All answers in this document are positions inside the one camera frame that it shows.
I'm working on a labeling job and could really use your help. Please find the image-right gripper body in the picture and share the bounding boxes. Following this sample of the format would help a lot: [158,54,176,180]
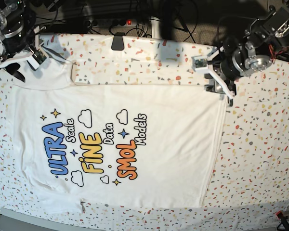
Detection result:
[208,41,272,79]

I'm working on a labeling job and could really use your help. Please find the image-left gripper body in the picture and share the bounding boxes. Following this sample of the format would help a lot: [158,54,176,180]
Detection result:
[2,28,41,58]

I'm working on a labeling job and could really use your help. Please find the white printed T-shirt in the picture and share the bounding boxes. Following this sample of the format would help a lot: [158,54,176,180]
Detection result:
[11,39,230,213]

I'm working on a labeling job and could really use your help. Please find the terrazzo patterned tablecloth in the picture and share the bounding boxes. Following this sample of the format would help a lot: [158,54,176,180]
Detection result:
[0,34,289,231]

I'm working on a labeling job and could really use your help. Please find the black table clamp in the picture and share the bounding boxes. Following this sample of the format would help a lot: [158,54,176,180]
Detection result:
[111,32,125,51]

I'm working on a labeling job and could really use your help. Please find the red clamp bottom right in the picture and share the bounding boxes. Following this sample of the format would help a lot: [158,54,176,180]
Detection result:
[276,211,289,231]

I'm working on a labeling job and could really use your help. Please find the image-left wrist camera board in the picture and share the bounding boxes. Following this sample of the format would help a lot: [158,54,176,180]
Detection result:
[33,50,47,65]

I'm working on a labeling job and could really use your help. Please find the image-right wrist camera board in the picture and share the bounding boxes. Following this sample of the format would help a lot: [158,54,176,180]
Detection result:
[192,56,209,74]

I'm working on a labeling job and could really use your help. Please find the white metal stand post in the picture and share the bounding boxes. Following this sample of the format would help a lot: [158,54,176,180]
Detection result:
[150,16,161,39]

